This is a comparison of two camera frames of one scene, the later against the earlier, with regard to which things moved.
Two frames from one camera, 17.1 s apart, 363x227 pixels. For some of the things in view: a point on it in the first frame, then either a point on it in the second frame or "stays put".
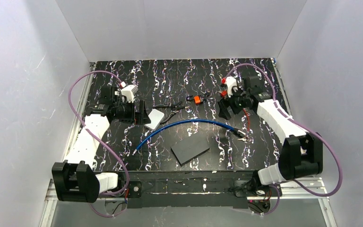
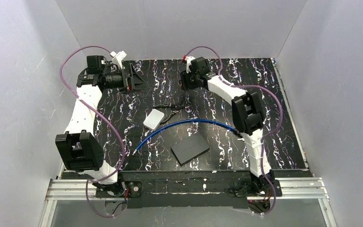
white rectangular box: [156, 117] stays put
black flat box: [190, 147] stays put
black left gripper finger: [143, 114] → [136, 77]
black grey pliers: [174, 107] stays put
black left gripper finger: [142, 118] → [138, 82]
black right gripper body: [227, 106] → [185, 82]
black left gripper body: [137, 113] → [129, 79]
